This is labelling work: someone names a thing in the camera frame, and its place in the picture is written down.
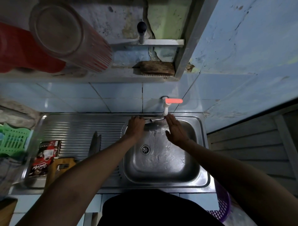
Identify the red plastic cup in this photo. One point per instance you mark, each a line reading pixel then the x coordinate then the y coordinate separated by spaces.
pixel 23 51

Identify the person's right forearm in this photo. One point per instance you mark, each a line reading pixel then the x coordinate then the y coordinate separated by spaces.
pixel 246 184

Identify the grey slatted wooden door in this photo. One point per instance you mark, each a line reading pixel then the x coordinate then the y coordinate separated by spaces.
pixel 251 149

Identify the wooden scrub brush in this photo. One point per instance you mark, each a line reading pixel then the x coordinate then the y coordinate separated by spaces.
pixel 156 68

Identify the small wooden cutting board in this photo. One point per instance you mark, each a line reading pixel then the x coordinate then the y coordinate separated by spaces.
pixel 52 168

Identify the green plastic basket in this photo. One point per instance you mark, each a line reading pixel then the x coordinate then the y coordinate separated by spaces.
pixel 15 139

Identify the knives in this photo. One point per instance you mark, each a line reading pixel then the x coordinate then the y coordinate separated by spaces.
pixel 62 166

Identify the person's black clothing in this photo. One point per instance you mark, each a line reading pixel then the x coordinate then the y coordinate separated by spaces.
pixel 158 209

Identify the person's left forearm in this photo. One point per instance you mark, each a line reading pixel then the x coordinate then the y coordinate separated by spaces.
pixel 74 184

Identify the purple plastic basket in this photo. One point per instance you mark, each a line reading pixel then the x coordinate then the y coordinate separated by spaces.
pixel 222 207

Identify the person's right hand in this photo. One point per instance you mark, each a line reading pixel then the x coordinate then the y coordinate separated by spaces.
pixel 178 133

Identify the person's left hand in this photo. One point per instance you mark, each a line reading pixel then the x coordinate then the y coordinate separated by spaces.
pixel 135 128

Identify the checked dishcloth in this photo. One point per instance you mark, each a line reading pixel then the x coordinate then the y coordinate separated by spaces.
pixel 10 177

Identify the red striped drinking glass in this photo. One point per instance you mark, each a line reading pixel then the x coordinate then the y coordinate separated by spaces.
pixel 76 42

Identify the red black sachet pack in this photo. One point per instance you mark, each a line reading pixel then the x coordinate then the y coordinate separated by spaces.
pixel 45 157

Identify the wooden knife block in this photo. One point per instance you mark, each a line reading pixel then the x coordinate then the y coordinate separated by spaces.
pixel 7 210

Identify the stainless steel sink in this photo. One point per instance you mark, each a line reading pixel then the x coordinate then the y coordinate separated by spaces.
pixel 74 129

